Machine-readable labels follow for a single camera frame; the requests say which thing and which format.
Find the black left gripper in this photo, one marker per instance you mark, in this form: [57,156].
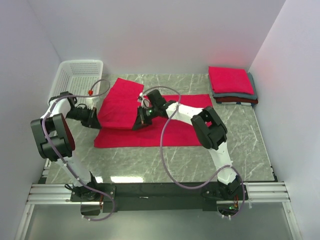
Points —
[92,120]

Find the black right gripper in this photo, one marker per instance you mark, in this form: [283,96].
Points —
[141,120]

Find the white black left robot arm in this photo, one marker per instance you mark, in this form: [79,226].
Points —
[55,142]

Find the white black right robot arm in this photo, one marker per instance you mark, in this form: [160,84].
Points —
[210,130]

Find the white plastic basket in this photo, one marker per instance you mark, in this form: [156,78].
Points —
[77,77]

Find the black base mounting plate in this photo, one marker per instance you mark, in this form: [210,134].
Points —
[169,196]

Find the folded dark red t shirt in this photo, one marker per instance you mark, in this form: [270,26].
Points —
[233,100]

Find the folded blue white t shirt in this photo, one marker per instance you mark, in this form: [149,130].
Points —
[244,103]

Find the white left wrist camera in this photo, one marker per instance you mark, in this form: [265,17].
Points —
[92,100]

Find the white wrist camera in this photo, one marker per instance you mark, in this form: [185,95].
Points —
[92,100]
[145,103]

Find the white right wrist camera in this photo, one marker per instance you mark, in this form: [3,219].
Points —
[145,103]

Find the aluminium frame rail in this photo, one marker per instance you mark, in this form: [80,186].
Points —
[255,192]

